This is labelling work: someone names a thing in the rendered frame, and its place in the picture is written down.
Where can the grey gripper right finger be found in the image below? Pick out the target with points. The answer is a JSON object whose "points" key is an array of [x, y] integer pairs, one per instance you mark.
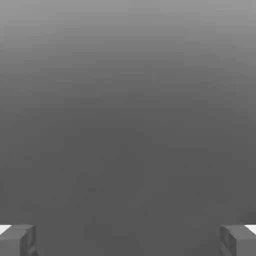
{"points": [[240, 240]]}

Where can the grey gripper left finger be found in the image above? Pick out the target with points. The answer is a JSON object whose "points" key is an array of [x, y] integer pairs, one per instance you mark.
{"points": [[16, 240]]}

